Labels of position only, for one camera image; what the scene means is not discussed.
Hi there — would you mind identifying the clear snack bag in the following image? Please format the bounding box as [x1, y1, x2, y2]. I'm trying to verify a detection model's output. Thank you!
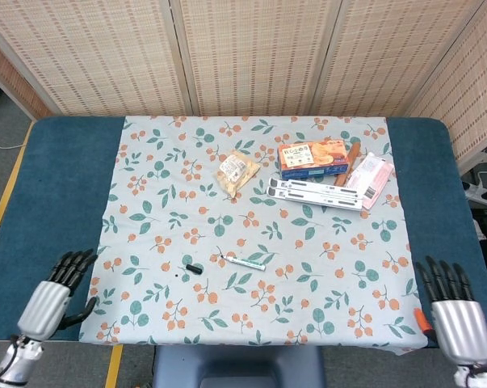
[215, 148, 262, 199]

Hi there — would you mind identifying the pink flat package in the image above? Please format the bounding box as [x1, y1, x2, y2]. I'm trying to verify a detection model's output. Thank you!
[345, 151, 394, 211]

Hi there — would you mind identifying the white green marker pen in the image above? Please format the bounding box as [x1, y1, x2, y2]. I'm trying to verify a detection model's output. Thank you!
[220, 253, 267, 272]

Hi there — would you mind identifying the bamboo screen panel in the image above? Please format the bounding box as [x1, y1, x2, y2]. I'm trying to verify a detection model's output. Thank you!
[311, 0, 487, 118]
[0, 0, 194, 118]
[0, 32, 52, 119]
[408, 0, 487, 173]
[170, 0, 343, 118]

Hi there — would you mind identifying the brown wooden stick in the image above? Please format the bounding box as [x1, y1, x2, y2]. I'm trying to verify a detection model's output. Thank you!
[334, 141, 362, 187]

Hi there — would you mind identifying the dark blue table cover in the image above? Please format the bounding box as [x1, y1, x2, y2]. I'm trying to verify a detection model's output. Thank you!
[0, 116, 487, 351]

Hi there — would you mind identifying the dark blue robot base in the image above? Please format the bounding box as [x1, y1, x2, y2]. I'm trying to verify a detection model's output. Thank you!
[152, 345, 327, 388]

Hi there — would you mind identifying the white power strip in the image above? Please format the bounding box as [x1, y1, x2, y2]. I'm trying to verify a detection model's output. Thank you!
[463, 169, 487, 208]

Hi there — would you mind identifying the orange biscuit box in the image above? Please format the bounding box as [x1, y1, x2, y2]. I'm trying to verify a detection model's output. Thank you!
[277, 139, 352, 181]

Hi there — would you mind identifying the floral printed tablecloth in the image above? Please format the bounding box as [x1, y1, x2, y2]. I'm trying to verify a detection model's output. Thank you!
[78, 116, 428, 356]

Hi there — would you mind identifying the long white carton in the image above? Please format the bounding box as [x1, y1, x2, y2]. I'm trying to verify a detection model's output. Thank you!
[269, 177, 367, 201]

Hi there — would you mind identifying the silver folding stand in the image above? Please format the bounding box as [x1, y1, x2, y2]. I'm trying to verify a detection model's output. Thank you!
[266, 186, 365, 211]

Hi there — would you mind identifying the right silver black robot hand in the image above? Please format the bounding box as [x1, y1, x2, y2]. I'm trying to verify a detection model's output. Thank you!
[412, 255, 487, 365]

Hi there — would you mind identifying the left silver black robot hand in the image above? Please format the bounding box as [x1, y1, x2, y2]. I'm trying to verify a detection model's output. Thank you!
[16, 249, 99, 343]

